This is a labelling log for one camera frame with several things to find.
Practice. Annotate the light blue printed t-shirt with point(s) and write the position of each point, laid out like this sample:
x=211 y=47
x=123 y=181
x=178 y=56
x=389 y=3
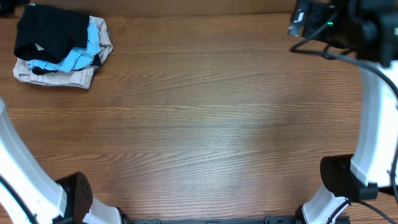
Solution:
x=77 y=58

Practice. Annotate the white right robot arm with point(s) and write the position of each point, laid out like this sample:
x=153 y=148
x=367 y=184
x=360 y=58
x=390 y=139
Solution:
x=364 y=34

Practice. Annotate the black folded garment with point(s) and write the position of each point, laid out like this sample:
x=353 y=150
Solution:
x=40 y=71

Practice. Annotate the beige folded trousers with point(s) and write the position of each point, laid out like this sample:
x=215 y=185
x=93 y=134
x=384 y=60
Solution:
x=77 y=78

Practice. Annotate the black t-shirt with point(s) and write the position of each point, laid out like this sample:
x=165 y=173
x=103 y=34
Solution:
x=49 y=33

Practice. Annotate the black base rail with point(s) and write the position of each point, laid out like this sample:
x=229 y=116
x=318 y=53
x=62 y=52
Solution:
x=266 y=220

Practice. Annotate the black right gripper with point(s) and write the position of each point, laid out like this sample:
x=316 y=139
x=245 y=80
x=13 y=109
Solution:
x=319 y=14

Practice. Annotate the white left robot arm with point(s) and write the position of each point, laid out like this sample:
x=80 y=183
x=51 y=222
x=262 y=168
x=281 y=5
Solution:
x=30 y=195

